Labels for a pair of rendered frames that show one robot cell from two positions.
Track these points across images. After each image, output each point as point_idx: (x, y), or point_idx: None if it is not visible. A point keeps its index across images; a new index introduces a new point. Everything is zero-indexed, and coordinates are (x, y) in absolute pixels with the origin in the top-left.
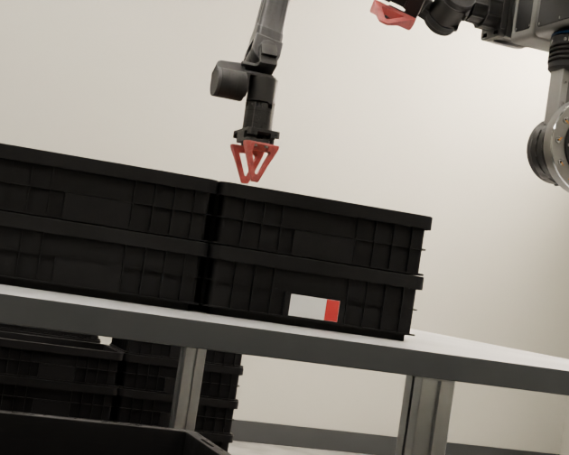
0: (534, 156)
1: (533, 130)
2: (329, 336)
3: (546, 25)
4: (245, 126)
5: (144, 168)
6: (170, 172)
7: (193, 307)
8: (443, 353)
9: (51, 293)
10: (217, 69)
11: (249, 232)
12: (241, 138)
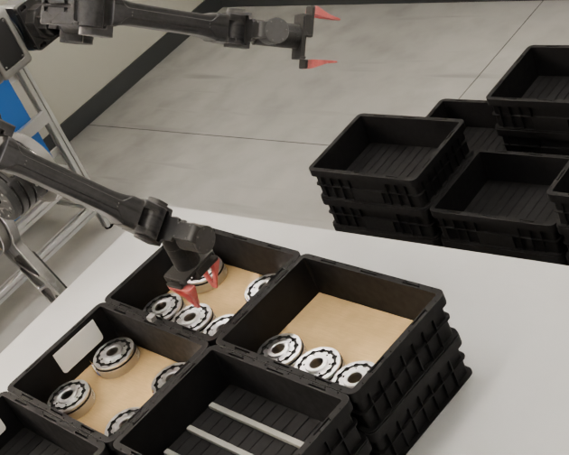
0: (26, 201)
1: (5, 189)
2: (347, 251)
3: None
4: (199, 260)
5: (347, 264)
6: (331, 260)
7: None
8: (308, 229)
9: (451, 325)
10: (204, 227)
11: None
12: (209, 265)
